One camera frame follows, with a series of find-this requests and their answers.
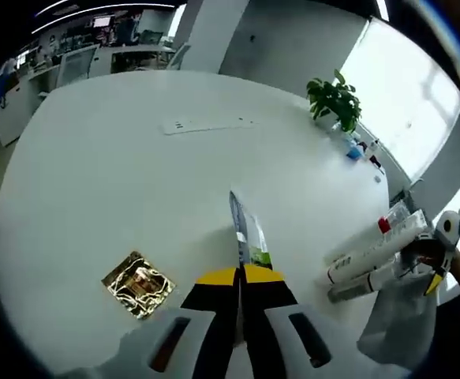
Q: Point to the person in dark clothes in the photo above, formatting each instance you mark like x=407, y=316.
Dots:
x=454, y=335

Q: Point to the green black skincare packet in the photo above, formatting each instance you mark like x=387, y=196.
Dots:
x=249, y=237

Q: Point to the white mesh office chair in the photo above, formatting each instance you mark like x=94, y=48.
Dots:
x=77, y=65
x=180, y=57

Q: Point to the white table socket panel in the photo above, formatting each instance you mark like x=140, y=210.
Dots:
x=206, y=125

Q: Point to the small clear skincare bottle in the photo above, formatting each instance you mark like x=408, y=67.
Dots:
x=356, y=285

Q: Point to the gold foil skincare sachet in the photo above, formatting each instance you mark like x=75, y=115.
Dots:
x=139, y=284

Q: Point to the green potted plant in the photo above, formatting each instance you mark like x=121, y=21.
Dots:
x=334, y=100

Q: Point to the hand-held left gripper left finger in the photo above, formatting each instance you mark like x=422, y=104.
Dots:
x=214, y=327

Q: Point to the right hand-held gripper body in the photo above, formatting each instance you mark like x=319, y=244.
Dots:
x=448, y=231

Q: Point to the blue packet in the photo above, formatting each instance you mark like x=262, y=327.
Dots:
x=354, y=152

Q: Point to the red collar skincare pump bottle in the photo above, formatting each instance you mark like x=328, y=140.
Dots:
x=395, y=219

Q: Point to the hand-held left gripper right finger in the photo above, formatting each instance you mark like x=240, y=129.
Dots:
x=265, y=327

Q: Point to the grey mesh office chair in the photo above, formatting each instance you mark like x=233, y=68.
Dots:
x=399, y=320

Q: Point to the white skincare tube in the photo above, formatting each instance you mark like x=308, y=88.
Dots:
x=371, y=252

